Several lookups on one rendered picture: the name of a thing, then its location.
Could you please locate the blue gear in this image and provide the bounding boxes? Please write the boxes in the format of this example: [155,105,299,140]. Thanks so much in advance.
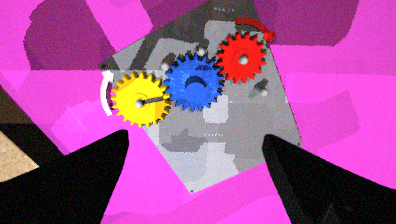
[163,52,225,112]

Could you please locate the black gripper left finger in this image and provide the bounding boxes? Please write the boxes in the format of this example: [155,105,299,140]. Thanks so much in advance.
[0,129,130,224]

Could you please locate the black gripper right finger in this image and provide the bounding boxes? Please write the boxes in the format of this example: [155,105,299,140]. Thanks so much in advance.
[262,134,396,224]

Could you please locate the yellow gear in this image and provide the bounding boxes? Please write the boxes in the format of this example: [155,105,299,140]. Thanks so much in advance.
[111,70,171,128]

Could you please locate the white curved arrow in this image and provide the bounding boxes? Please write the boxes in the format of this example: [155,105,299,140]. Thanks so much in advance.
[100,71,114,116]

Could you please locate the red gear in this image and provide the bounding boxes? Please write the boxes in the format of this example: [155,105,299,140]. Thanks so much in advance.
[215,32,266,84]

